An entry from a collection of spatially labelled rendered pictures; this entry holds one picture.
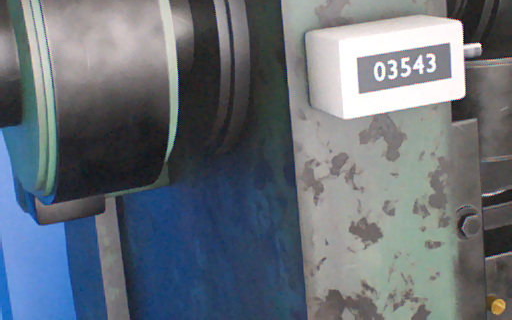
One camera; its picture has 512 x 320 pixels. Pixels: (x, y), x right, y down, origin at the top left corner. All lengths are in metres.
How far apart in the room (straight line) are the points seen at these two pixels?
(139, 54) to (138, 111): 0.03
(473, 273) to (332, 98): 0.17
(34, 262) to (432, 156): 1.33
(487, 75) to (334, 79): 0.20
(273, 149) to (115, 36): 0.10
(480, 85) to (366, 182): 0.15
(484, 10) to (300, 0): 0.16
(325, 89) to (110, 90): 0.11
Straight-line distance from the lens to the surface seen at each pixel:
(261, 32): 0.57
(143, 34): 0.56
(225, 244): 0.69
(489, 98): 0.70
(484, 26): 0.68
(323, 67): 0.53
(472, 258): 0.64
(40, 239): 1.85
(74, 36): 0.55
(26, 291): 1.87
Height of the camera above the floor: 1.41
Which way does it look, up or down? 13 degrees down
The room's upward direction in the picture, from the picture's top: 5 degrees counter-clockwise
